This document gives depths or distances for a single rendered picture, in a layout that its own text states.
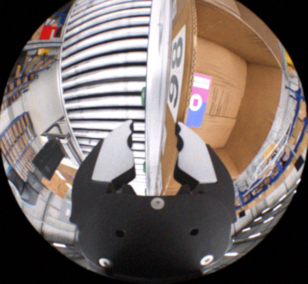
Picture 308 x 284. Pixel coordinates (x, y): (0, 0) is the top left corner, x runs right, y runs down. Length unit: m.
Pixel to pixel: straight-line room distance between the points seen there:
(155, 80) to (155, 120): 0.12
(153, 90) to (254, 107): 0.33
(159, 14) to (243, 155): 0.52
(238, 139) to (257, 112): 0.13
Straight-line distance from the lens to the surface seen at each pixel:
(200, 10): 0.20
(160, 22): 0.31
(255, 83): 0.40
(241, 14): 0.57
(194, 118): 0.30
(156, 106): 0.28
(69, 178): 1.54
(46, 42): 0.66
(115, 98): 0.45
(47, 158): 0.91
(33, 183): 0.92
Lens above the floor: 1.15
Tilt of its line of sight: 58 degrees down
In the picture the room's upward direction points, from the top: 180 degrees clockwise
